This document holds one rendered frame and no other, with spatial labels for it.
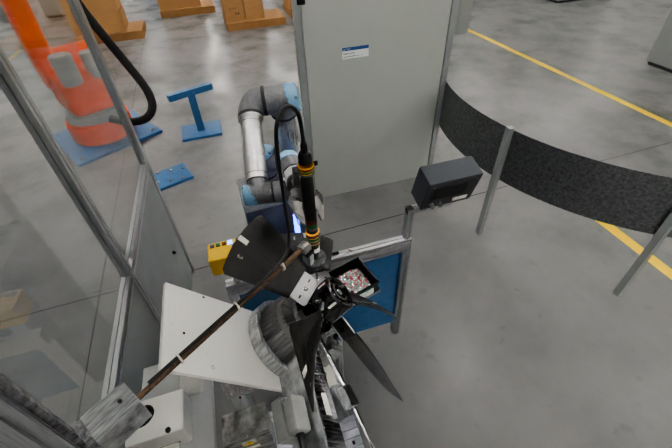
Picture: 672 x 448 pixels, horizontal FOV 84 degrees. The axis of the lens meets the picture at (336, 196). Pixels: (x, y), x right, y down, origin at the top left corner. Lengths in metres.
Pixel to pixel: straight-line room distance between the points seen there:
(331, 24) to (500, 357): 2.37
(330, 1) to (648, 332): 2.90
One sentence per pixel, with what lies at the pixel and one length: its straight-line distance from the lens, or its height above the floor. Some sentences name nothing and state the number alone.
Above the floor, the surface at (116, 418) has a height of 1.42.
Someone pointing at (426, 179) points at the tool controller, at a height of 1.23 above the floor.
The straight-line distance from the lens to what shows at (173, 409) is 1.44.
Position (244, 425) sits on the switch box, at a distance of 1.49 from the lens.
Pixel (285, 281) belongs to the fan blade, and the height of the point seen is 1.30.
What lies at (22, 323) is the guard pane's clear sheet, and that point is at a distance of 1.17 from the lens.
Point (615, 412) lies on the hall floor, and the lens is 2.75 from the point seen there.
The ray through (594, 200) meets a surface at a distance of 2.76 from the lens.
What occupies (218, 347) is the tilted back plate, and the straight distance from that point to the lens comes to 1.17.
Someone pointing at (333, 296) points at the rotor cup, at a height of 1.26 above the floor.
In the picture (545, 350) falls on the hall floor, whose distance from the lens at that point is 2.76.
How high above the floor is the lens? 2.21
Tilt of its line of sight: 40 degrees down
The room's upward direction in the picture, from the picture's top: 2 degrees counter-clockwise
